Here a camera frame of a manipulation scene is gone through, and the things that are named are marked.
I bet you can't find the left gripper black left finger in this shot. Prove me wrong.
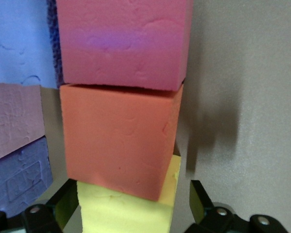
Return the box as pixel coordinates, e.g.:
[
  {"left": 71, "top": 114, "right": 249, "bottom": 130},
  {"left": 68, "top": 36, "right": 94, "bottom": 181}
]
[{"left": 0, "top": 179, "right": 78, "bottom": 233}]

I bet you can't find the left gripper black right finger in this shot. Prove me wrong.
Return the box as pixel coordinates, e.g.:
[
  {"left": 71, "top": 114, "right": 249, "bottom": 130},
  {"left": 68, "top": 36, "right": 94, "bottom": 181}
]
[{"left": 184, "top": 180, "right": 288, "bottom": 233}]

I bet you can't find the purple foam cube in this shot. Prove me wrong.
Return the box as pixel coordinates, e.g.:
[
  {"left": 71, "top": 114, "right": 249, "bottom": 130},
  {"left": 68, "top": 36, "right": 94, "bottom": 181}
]
[
  {"left": 0, "top": 135, "right": 54, "bottom": 218},
  {"left": 0, "top": 0, "right": 65, "bottom": 88}
]

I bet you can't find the yellow foam cube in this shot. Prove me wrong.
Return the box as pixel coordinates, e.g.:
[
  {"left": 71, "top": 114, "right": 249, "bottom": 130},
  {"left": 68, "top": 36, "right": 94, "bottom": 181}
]
[{"left": 76, "top": 155, "right": 182, "bottom": 233}]

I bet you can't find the pink foam cube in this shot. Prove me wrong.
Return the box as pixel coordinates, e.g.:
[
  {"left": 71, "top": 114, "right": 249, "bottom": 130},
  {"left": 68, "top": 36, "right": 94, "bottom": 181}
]
[{"left": 0, "top": 82, "right": 46, "bottom": 164}]

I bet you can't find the orange foam cube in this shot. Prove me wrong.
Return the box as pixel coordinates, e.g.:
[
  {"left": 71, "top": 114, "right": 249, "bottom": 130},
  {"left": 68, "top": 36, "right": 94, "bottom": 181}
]
[{"left": 59, "top": 83, "right": 184, "bottom": 202}]

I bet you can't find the red foam cube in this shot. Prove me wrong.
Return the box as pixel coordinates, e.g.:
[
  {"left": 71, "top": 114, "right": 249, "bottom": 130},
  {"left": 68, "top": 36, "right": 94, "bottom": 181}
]
[{"left": 55, "top": 0, "right": 194, "bottom": 92}]

